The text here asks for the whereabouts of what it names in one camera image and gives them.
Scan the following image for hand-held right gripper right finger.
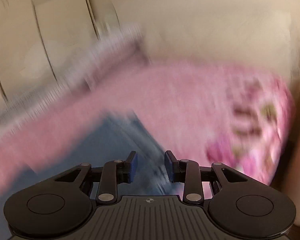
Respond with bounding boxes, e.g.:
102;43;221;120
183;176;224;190
164;150;249;205

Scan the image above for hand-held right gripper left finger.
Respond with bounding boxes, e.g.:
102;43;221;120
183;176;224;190
54;151;138;205

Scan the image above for blue denim jeans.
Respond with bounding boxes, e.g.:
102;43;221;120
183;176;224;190
0;109;184;240

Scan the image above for pink floral bed blanket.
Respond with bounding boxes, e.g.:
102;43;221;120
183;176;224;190
0;64;295;189

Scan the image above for white striped quilt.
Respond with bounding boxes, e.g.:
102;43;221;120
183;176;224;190
0;22;147;133

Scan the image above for cream wardrobe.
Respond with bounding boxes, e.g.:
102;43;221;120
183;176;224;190
0;0;122;120

